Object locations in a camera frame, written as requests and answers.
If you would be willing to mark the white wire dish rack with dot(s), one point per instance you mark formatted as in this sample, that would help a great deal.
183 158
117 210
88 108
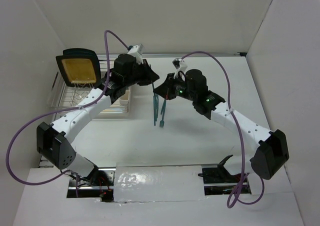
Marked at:
62 96

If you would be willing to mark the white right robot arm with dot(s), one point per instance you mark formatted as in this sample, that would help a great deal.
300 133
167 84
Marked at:
270 148

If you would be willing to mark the white near utensil caddy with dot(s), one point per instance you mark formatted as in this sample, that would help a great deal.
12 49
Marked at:
125 99

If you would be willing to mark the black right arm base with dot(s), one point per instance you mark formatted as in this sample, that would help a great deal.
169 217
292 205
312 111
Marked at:
217 180

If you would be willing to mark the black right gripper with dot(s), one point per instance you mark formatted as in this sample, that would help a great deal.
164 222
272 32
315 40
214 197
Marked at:
165 90

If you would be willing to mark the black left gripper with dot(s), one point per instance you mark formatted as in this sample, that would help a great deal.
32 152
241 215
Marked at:
150 76

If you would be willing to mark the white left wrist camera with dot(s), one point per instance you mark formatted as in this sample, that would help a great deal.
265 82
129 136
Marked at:
137 51

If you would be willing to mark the teal square plate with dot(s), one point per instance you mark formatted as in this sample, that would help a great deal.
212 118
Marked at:
79 52

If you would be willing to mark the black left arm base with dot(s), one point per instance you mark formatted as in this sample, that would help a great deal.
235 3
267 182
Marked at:
101 187

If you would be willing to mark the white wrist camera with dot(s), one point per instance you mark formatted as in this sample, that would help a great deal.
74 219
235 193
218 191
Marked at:
179 65
137 51

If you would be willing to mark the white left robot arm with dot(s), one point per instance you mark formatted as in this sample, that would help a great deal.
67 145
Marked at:
54 141

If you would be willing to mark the teal plastic knife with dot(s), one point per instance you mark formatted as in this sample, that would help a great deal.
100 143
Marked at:
163 108

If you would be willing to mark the white foil cover board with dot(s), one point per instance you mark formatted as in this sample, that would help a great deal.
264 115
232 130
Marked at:
143 184

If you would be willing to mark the black yellow square plate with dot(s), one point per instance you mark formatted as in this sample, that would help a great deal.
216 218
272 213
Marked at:
79 70

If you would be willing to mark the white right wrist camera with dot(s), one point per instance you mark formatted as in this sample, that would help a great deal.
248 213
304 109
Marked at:
179 65

